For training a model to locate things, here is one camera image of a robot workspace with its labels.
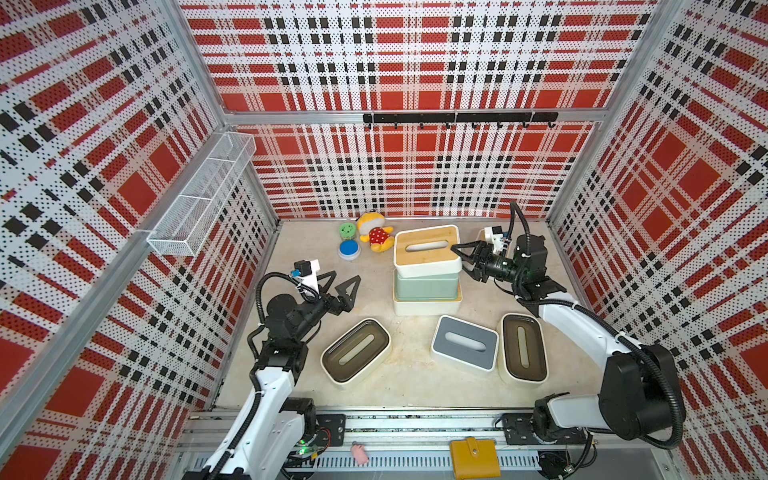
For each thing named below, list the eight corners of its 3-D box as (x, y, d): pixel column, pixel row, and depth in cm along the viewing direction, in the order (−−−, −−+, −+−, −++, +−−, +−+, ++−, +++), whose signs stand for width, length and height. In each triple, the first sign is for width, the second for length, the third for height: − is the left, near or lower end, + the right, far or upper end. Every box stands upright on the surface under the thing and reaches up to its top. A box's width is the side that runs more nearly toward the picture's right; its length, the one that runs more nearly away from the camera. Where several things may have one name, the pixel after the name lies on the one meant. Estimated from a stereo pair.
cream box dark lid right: (502, 387, 81) (507, 380, 77) (488, 322, 94) (493, 313, 89) (550, 387, 81) (559, 380, 77) (531, 322, 94) (537, 313, 89)
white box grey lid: (427, 360, 87) (428, 353, 83) (438, 320, 95) (440, 312, 91) (489, 381, 83) (494, 375, 79) (496, 337, 91) (500, 330, 87)
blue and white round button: (338, 260, 112) (337, 255, 109) (341, 244, 117) (339, 239, 114) (358, 260, 112) (357, 255, 109) (360, 244, 117) (359, 239, 114)
